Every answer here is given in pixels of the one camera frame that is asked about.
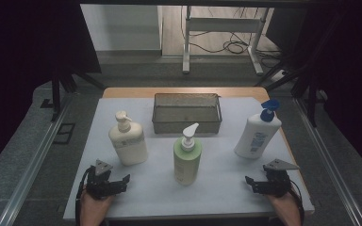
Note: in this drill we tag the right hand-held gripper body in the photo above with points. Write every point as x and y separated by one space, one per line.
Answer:
278 183

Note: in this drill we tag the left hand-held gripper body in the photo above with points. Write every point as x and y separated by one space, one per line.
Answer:
100 185

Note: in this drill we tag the cream ribbed pump bottle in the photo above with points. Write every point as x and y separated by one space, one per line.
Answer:
130 142

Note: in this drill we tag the white bottle with blue pump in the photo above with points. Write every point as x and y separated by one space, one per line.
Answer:
256 136

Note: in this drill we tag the person's left hand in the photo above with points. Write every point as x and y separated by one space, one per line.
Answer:
93 209

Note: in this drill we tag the person's right hand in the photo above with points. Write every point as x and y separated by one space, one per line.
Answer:
285 209

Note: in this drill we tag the white table mat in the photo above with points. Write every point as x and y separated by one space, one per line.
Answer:
226 188

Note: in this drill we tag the green pump bottle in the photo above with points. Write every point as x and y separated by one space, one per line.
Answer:
187 163

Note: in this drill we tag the black metal stand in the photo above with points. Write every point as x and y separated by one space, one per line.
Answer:
311 100
56 94

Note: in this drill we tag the dark curtain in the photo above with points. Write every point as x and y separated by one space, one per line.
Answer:
19 62
352 62

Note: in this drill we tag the aluminium rail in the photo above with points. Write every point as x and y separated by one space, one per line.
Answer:
34 163
330 163

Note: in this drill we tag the white metal desk frame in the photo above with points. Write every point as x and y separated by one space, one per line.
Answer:
221 24

